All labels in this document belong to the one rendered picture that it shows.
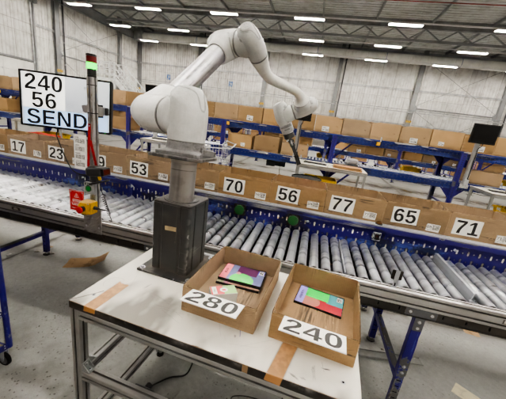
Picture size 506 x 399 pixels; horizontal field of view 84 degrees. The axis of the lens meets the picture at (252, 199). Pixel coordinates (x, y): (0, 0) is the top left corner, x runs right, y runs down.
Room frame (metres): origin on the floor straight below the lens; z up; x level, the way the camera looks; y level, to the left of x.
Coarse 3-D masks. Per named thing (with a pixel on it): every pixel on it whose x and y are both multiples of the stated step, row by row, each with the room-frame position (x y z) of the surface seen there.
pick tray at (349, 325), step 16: (304, 272) 1.13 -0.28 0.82; (320, 272) 1.11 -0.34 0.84; (288, 288) 1.07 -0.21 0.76; (320, 288) 1.10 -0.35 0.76; (336, 288) 1.08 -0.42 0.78; (352, 288) 1.06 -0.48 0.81; (288, 304) 0.96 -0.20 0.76; (352, 304) 1.02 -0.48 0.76; (272, 320) 0.78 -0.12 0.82; (304, 320) 0.88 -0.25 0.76; (320, 320) 0.89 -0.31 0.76; (336, 320) 0.90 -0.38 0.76; (352, 320) 0.92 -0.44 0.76; (272, 336) 0.78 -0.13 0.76; (288, 336) 0.76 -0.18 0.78; (352, 336) 0.83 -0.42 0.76; (320, 352) 0.73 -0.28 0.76; (336, 352) 0.72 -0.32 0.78; (352, 352) 0.70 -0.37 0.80
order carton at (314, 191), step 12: (276, 180) 2.23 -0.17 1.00; (288, 180) 2.21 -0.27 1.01; (300, 180) 2.19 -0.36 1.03; (312, 180) 2.18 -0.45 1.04; (276, 192) 1.94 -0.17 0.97; (300, 192) 1.91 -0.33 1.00; (312, 192) 1.89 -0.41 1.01; (324, 192) 1.88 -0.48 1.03; (288, 204) 1.92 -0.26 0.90; (300, 204) 1.90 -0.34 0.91
